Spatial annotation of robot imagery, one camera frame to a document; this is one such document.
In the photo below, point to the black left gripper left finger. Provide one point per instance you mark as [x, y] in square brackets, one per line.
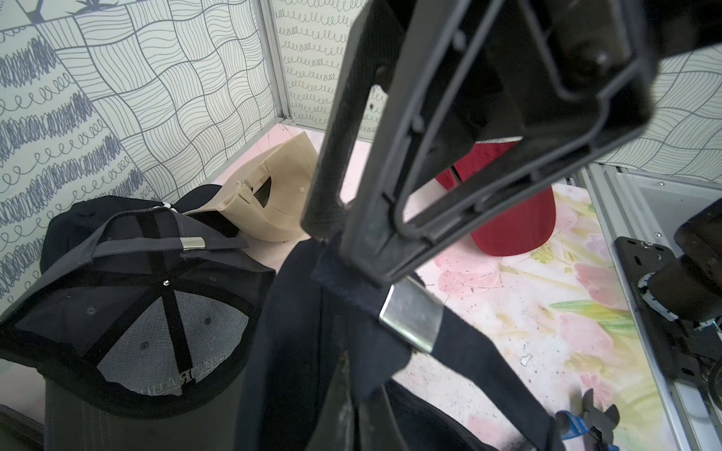
[335, 428]

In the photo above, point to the blue handled pliers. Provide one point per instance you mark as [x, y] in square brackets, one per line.
[593, 422]

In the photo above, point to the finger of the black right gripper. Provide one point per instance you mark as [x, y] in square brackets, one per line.
[375, 40]
[490, 102]

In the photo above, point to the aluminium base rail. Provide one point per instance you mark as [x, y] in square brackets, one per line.
[665, 239]

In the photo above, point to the beige baseball cap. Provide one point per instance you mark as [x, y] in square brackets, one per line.
[265, 197]

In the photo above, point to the navy baseball cap metal buckle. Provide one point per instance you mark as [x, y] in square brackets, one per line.
[317, 309]

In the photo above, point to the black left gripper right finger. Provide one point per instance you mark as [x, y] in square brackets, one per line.
[379, 429]

